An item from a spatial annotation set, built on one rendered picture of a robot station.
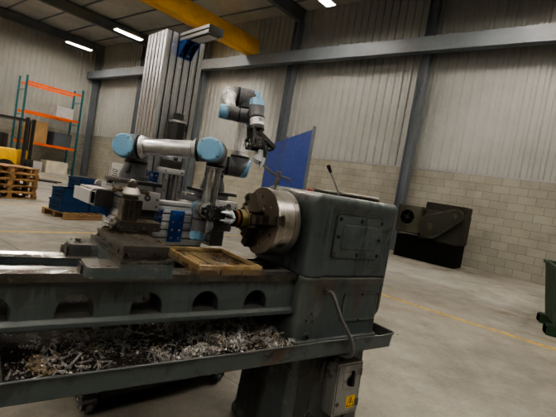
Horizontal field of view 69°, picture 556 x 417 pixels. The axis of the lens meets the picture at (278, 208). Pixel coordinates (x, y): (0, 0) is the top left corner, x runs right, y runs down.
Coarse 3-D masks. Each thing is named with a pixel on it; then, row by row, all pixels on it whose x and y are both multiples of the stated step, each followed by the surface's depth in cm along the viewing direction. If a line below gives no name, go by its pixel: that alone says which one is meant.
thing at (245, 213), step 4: (244, 208) 186; (236, 212) 180; (240, 212) 182; (244, 212) 182; (248, 212) 183; (228, 216) 185; (236, 216) 180; (240, 216) 180; (244, 216) 181; (248, 216) 182; (236, 220) 179; (240, 220) 180; (244, 220) 181; (248, 220) 182; (232, 224) 181; (236, 224) 180; (240, 224) 182; (244, 224) 182; (248, 224) 182; (244, 228) 184
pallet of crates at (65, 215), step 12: (72, 180) 798; (84, 180) 793; (60, 192) 766; (72, 192) 775; (60, 204) 762; (72, 204) 781; (84, 204) 803; (60, 216) 780; (72, 216) 763; (84, 216) 784; (96, 216) 805
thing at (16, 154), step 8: (24, 120) 1426; (32, 120) 1480; (32, 128) 1482; (0, 136) 1414; (24, 136) 1421; (32, 136) 1484; (0, 144) 1417; (24, 144) 1424; (32, 144) 1490; (0, 152) 1393; (8, 152) 1399; (16, 152) 1405; (24, 152) 1426; (0, 160) 1383; (8, 160) 1392; (16, 160) 1408; (24, 160) 1423; (32, 160) 1503
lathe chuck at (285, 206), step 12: (264, 192) 190; (276, 192) 186; (264, 204) 189; (276, 204) 181; (288, 204) 184; (276, 216) 180; (288, 216) 181; (264, 228) 187; (276, 228) 179; (288, 228) 181; (264, 240) 186; (276, 240) 180; (288, 240) 184; (264, 252) 185; (276, 252) 189
